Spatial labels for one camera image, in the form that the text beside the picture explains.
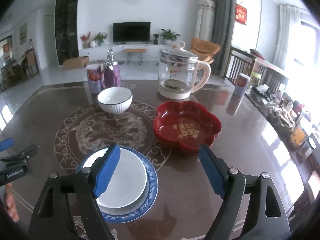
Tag green potted plant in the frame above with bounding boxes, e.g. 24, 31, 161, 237
160, 29, 180, 46
94, 32, 108, 46

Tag black television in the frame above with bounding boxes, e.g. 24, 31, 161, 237
113, 22, 151, 43

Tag white bowl dark rim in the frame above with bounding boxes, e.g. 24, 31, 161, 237
97, 87, 133, 114

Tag green potted plant left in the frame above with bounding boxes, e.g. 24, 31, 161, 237
94, 32, 108, 46

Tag wooden bench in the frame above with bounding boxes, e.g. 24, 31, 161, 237
123, 48, 147, 65

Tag plain white bowl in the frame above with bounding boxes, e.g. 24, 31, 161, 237
97, 148, 147, 209

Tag white red cup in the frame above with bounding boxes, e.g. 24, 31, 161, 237
233, 73, 251, 98

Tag white red can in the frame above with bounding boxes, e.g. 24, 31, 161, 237
85, 63, 102, 94

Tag person left hand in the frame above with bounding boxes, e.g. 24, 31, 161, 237
4, 183, 19, 223

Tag red wall hanging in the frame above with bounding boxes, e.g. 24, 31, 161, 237
235, 4, 247, 25

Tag glass electric kettle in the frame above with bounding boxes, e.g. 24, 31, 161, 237
158, 41, 211, 100

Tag dark wooden chair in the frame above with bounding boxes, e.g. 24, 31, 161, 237
223, 46, 257, 85

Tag small dark potted plant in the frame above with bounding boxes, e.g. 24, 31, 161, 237
152, 33, 159, 45

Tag orange lounge chair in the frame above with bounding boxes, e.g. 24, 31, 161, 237
172, 37, 222, 65

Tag glass jar black lid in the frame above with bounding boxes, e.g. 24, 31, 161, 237
297, 133, 319, 162

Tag green potted plant right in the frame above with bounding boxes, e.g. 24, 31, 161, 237
160, 29, 180, 46

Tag white standing air conditioner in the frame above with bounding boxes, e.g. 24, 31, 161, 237
195, 0, 216, 42

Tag blue patterned porcelain bowl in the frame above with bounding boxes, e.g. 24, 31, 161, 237
98, 147, 158, 223

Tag red flower vase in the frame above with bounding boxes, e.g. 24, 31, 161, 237
80, 31, 91, 49

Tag red flower plate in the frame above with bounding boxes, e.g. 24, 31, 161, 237
153, 101, 222, 154

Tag cardboard box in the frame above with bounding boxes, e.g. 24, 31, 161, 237
63, 56, 89, 70

